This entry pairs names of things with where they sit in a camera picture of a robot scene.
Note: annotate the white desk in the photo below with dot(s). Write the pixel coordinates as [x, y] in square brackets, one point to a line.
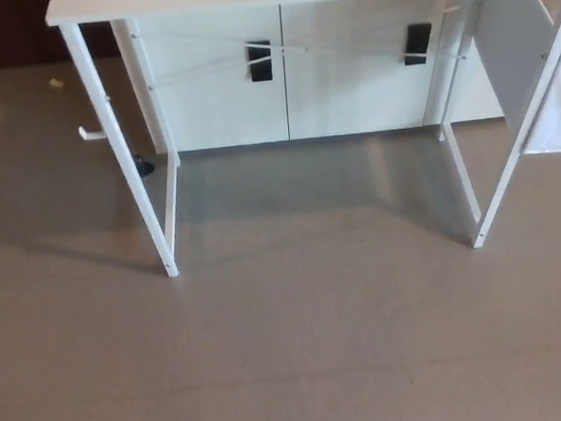
[107, 145]

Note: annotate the white desk hook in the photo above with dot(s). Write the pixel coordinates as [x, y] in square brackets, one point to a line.
[90, 134]

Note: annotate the white cabinet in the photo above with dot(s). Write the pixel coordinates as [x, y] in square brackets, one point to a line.
[350, 99]

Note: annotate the small black floor object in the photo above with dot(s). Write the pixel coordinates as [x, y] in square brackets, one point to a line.
[145, 167]

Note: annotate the dark brown furniture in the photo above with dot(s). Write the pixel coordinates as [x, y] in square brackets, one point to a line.
[3, 32]

